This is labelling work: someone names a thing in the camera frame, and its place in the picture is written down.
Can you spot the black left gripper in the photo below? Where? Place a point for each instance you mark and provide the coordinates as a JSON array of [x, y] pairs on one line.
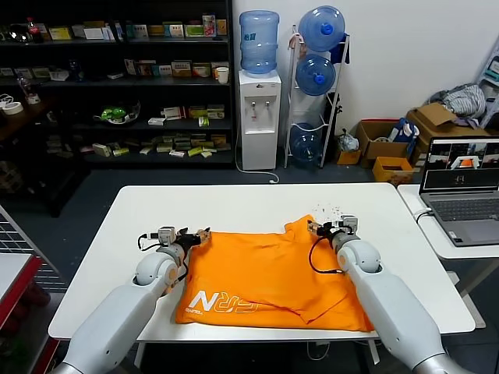
[[186, 240]]

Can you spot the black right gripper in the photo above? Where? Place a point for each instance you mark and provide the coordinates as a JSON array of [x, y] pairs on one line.
[[328, 230]]

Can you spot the orange t-shirt with white print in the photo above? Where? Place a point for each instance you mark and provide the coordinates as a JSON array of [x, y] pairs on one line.
[[273, 272]]

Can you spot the grey clothes pile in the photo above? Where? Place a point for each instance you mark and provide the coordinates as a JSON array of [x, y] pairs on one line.
[[464, 99]]

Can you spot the small yellow cardboard box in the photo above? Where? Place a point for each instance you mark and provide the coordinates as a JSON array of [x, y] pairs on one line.
[[348, 157]]

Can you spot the lime flat box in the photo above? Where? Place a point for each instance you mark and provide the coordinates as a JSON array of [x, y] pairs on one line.
[[195, 152]]

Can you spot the flat white red box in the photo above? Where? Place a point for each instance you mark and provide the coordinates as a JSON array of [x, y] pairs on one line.
[[177, 154]]

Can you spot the grey plastic bag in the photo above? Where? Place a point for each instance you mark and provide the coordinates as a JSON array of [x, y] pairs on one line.
[[348, 142]]

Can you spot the orange open box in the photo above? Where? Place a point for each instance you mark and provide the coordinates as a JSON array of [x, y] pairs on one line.
[[391, 173]]

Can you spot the large open cardboard box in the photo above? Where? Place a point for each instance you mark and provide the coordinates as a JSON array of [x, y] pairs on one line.
[[384, 150]]

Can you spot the black stand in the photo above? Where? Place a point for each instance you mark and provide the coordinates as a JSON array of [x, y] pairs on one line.
[[333, 117]]

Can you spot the small lime green box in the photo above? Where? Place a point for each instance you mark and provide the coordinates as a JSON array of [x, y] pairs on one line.
[[204, 122]]

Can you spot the white side table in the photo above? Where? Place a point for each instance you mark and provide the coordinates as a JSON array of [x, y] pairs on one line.
[[432, 237]]

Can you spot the white water dispenser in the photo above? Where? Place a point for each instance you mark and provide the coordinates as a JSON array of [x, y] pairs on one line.
[[259, 121]]

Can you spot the yellow green box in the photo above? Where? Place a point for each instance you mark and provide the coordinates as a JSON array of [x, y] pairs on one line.
[[199, 112]]

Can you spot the white yellow box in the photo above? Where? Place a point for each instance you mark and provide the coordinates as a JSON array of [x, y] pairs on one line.
[[215, 112]]

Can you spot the white red striped box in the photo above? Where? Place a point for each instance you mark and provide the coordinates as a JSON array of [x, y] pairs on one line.
[[173, 113]]

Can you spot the blue and white bag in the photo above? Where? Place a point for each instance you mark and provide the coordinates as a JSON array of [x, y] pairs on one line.
[[403, 130]]

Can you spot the cream box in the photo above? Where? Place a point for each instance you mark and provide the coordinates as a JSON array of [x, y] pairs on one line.
[[101, 150]]

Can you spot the bowl with green fruit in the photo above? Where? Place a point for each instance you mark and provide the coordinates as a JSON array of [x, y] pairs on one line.
[[115, 115]]

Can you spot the grey open laptop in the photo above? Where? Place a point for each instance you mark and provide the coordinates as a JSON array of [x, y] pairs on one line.
[[464, 210]]

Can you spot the white paper cup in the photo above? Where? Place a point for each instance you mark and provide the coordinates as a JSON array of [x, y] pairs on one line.
[[222, 76]]

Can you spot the cardboard box with open flaps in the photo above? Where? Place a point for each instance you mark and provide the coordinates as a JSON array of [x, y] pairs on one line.
[[436, 115]]

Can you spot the white red print box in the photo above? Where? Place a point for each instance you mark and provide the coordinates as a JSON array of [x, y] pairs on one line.
[[201, 71]]

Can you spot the black shelving unit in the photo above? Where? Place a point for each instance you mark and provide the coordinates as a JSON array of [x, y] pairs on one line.
[[117, 91]]

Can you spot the white orange print box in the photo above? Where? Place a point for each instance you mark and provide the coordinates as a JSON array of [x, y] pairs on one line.
[[146, 69]]

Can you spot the slim white upright box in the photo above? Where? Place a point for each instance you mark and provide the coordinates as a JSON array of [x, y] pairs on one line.
[[130, 67]]

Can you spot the upright blue water jug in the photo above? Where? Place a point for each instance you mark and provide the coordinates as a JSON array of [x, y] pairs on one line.
[[258, 43]]

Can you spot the tilted blue water jug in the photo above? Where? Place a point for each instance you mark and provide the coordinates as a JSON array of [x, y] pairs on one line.
[[321, 29]]

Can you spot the dark blue bottle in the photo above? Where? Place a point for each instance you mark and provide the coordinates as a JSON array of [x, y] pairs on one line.
[[76, 71]]

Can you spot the white teal medicine box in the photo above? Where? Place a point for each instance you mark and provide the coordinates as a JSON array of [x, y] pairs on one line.
[[173, 30]]

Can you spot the small orange upright box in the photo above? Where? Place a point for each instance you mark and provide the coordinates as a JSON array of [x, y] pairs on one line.
[[221, 28]]

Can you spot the tall pink printed box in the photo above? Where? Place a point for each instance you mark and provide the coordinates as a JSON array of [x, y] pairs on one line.
[[209, 26]]

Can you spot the wide yellow medicine box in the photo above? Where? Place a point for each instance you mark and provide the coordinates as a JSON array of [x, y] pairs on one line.
[[155, 31]]

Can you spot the clear plastic bottle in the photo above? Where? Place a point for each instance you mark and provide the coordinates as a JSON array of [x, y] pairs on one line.
[[27, 91]]

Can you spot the white tape roll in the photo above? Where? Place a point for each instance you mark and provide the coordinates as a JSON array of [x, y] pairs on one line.
[[11, 109]]

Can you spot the plain white box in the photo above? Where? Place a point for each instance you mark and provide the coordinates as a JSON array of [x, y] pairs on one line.
[[94, 34]]

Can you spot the white plastic drawer rack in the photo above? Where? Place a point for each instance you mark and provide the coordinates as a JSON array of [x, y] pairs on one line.
[[492, 78]]

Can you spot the cola bottle red label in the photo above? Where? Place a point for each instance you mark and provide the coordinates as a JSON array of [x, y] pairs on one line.
[[32, 31]]

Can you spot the shiny glass bowl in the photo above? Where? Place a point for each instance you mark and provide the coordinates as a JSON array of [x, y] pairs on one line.
[[19, 34]]

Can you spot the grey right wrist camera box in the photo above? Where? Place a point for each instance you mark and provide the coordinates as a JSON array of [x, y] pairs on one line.
[[347, 224]]

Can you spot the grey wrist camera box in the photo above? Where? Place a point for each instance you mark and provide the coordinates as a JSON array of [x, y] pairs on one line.
[[347, 224], [167, 235]]

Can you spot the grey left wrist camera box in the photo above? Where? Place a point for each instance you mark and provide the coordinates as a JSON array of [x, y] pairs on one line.
[[167, 235]]

